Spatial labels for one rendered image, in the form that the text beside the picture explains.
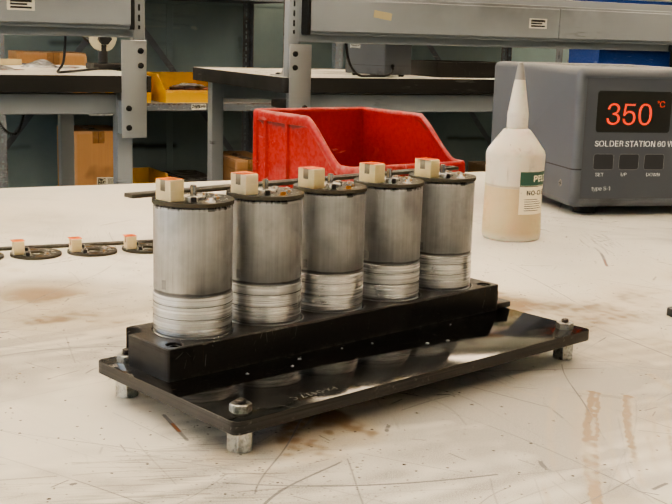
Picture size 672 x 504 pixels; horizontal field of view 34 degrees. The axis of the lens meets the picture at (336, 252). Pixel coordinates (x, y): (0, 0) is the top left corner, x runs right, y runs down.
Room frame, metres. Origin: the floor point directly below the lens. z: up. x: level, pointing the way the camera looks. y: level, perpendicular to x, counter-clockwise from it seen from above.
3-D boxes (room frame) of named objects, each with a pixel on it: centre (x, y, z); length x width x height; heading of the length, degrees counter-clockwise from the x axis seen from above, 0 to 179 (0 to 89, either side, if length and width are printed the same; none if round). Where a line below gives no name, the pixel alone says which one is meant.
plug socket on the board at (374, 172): (0.38, -0.01, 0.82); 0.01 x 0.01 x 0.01; 42
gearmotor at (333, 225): (0.37, 0.00, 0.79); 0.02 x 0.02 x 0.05
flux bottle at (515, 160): (0.63, -0.10, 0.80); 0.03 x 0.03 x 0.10
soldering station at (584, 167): (0.80, -0.19, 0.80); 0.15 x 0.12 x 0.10; 13
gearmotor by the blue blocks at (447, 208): (0.41, -0.04, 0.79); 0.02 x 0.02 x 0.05
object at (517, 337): (0.36, -0.01, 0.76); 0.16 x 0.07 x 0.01; 132
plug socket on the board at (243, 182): (0.35, 0.03, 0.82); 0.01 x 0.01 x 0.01; 42
